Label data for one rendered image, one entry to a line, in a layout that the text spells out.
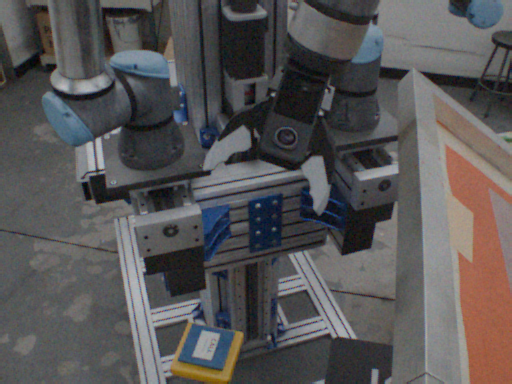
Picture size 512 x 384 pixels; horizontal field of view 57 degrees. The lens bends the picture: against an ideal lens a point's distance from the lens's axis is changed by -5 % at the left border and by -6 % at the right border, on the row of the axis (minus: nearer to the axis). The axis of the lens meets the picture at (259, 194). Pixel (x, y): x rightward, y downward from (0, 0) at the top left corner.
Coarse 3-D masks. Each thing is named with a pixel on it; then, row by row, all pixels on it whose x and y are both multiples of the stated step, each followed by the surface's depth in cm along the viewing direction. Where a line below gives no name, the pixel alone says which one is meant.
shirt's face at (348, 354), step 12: (336, 348) 106; (348, 348) 106; (360, 348) 106; (372, 348) 106; (384, 348) 106; (336, 360) 103; (348, 360) 103; (360, 360) 103; (372, 360) 103; (384, 360) 103; (336, 372) 101; (348, 372) 101; (360, 372) 101
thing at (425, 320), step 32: (416, 96) 68; (448, 96) 76; (416, 128) 61; (448, 128) 76; (480, 128) 76; (416, 160) 56; (416, 192) 51; (416, 224) 47; (416, 256) 44; (448, 256) 45; (416, 288) 41; (448, 288) 42; (416, 320) 38; (448, 320) 39; (416, 352) 36; (448, 352) 36
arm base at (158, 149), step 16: (128, 128) 102; (144, 128) 101; (160, 128) 103; (176, 128) 107; (128, 144) 104; (144, 144) 103; (160, 144) 104; (176, 144) 108; (128, 160) 105; (144, 160) 104; (160, 160) 105; (176, 160) 108
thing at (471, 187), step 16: (448, 160) 69; (464, 160) 73; (448, 176) 66; (464, 176) 69; (480, 176) 72; (464, 192) 65; (480, 192) 69; (496, 192) 72; (480, 208) 65; (496, 208) 68; (480, 224) 62; (496, 224) 65; (480, 240) 59; (496, 240) 62; (496, 256) 59
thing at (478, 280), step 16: (464, 256) 54; (480, 256) 57; (464, 272) 52; (480, 272) 54; (496, 272) 56; (464, 288) 50; (480, 288) 52; (496, 288) 54; (464, 304) 48; (480, 304) 50; (496, 304) 52; (464, 320) 47; (480, 320) 48; (496, 320) 50; (480, 336) 46; (496, 336) 48; (480, 352) 45; (496, 352) 46; (480, 368) 43; (496, 368) 45
